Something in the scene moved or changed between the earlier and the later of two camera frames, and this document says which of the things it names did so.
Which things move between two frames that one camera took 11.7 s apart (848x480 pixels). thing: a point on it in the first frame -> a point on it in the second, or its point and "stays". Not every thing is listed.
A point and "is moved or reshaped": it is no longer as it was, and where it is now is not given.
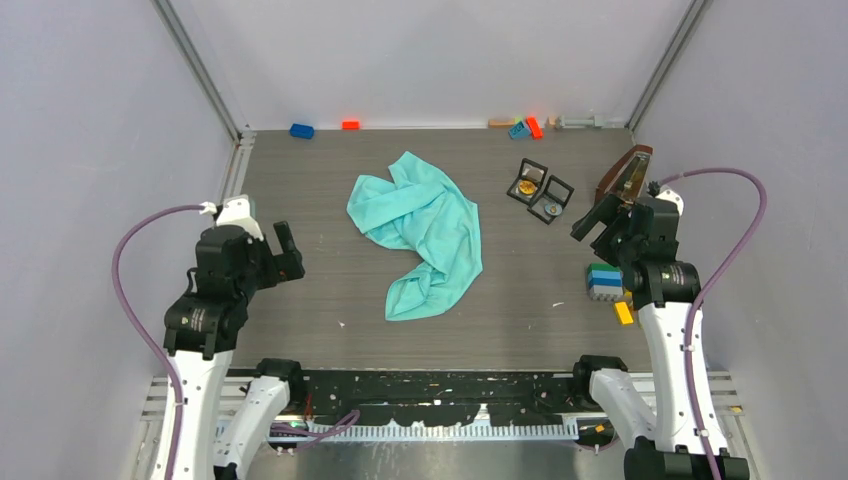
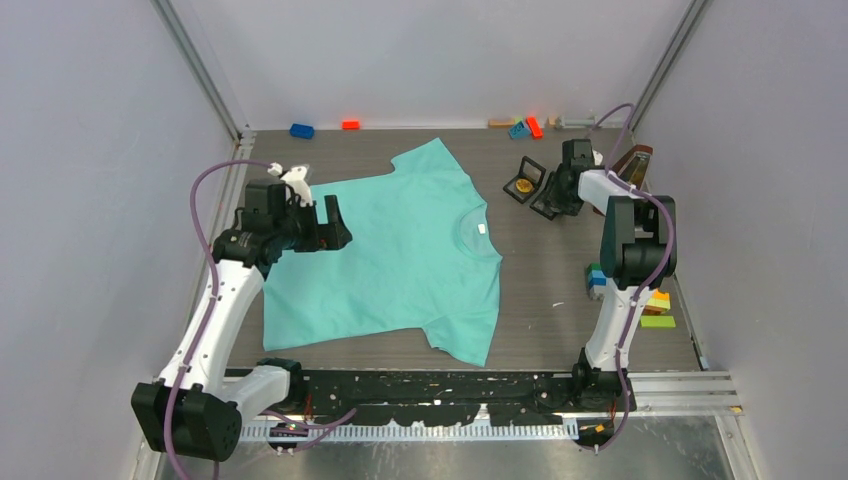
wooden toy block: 500,123 stays
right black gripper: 605,210 -> 570,208
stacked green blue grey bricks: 605,281 stays
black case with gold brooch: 528,183 stays
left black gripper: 273,273 -> 330,236
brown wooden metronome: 627,175 stays
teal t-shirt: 420,210 is moved or reshaped
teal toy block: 519,132 stays
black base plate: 440,395 stays
